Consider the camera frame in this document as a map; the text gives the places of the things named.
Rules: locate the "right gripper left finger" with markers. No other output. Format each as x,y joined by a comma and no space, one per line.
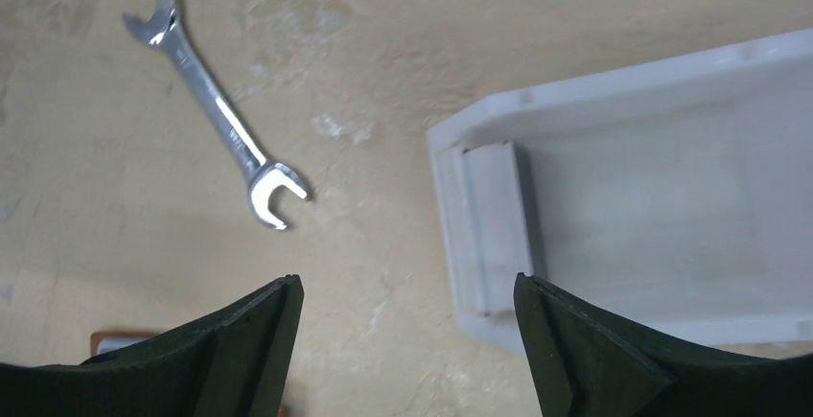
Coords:
232,362

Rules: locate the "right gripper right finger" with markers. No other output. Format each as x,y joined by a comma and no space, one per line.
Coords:
586,361

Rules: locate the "silver open-end wrench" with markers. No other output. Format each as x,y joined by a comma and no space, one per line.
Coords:
263,174

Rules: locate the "brown leather card holder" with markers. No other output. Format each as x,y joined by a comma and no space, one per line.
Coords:
102,342

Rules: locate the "white plastic bin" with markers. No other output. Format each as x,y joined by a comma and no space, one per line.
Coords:
676,193

